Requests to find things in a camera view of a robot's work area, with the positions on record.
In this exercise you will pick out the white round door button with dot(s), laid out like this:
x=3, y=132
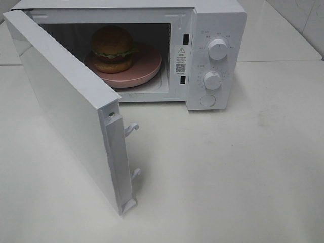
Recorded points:
x=208, y=100

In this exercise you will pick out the pink round plate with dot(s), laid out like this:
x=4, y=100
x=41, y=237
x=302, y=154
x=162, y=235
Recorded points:
x=146, y=63

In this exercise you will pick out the white microwave door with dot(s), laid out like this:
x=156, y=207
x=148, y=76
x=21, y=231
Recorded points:
x=83, y=110

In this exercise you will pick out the burger with lettuce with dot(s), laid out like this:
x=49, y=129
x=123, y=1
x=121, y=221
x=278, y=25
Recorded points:
x=113, y=48

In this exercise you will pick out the lower white round knob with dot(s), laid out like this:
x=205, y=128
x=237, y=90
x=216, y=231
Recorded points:
x=212, y=80

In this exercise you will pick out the white round knob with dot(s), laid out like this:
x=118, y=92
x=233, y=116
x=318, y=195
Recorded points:
x=212, y=80
x=218, y=48

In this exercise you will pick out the white warning label sticker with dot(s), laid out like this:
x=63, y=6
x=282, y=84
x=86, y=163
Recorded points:
x=180, y=59

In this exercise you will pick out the white microwave oven body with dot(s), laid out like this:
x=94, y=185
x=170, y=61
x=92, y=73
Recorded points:
x=163, y=24

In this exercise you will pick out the upper white round knob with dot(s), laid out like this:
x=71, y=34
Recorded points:
x=218, y=48

